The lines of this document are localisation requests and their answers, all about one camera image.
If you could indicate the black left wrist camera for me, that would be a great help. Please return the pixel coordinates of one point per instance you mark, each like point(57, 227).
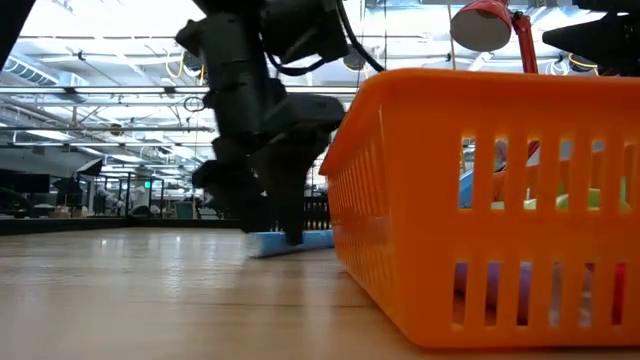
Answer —
point(315, 117)

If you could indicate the purple highlighter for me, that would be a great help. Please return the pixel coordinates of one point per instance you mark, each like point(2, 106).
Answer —
point(492, 290)

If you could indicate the pink highlighter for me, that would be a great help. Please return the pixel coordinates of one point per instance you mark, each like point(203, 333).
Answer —
point(620, 292)

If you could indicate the yellow-green highlighter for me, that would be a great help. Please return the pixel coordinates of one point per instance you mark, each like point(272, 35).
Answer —
point(562, 201)

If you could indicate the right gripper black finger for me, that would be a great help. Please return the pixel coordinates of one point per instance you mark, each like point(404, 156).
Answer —
point(610, 45)

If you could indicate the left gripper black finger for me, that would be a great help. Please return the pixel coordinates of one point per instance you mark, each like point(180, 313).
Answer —
point(295, 190)
point(240, 190)

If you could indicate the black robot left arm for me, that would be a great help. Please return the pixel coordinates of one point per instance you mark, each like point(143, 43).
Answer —
point(300, 25)

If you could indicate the blue highlighter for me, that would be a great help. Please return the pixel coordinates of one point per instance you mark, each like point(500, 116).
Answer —
point(267, 245)

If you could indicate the black plastic basket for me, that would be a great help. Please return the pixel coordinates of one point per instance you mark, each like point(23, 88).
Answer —
point(317, 212)

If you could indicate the red desk lamp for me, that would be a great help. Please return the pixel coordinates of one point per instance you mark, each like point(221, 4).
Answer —
point(480, 27)

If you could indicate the orange plastic basket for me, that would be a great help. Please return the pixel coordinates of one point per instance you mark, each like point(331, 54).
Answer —
point(410, 200)

